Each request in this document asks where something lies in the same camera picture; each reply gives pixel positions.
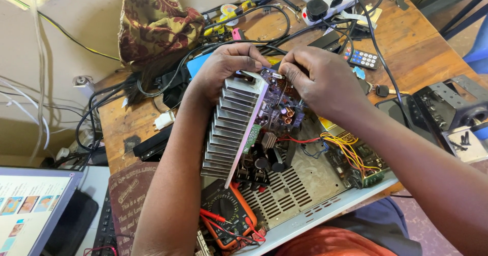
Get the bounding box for blue plastic chair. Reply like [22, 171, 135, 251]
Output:
[462, 24, 488, 75]

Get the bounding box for black keyboard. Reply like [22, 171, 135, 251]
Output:
[91, 195, 119, 256]

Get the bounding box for black smartphone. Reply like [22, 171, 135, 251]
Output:
[375, 95, 424, 138]

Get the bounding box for patterned red gold cloth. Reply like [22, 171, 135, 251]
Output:
[118, 0, 206, 67]

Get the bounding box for laptop with grey lid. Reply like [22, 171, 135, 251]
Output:
[0, 166, 84, 256]

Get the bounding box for white charger adapter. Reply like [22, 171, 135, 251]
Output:
[153, 111, 176, 131]

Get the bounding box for small black remote control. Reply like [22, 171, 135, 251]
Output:
[344, 46, 380, 71]

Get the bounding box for black power cable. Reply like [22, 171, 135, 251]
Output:
[341, 0, 414, 131]

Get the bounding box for yellow wires bundle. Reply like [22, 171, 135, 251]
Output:
[319, 132, 382, 177]

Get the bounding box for black brush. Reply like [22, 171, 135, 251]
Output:
[123, 48, 191, 106]

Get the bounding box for black metal bracket unit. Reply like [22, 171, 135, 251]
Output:
[412, 74, 488, 150]

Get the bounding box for amplifier circuit board with heatsink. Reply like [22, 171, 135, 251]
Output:
[201, 67, 306, 190]

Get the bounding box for bundle of wall cables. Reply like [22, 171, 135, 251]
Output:
[0, 0, 123, 169]

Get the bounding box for solder wire spool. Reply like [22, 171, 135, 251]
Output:
[220, 3, 240, 27]

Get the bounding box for person's right hand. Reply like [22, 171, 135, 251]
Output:
[279, 46, 371, 124]

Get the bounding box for black plug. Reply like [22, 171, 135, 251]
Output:
[306, 0, 329, 22]

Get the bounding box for orange digital multimeter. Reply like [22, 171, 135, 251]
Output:
[200, 182, 260, 251]

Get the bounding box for brown printed mouse pad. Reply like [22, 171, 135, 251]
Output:
[108, 161, 160, 256]

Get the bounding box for person's orange shirt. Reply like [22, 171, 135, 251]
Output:
[274, 226, 399, 256]

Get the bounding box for grey metal amplifier chassis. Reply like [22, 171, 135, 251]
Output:
[198, 111, 399, 256]

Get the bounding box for black rectangular box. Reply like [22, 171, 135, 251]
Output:
[132, 126, 174, 162]

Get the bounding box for person's left hand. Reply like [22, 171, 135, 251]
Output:
[189, 43, 272, 105]

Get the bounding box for blue card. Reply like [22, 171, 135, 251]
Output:
[186, 52, 214, 79]

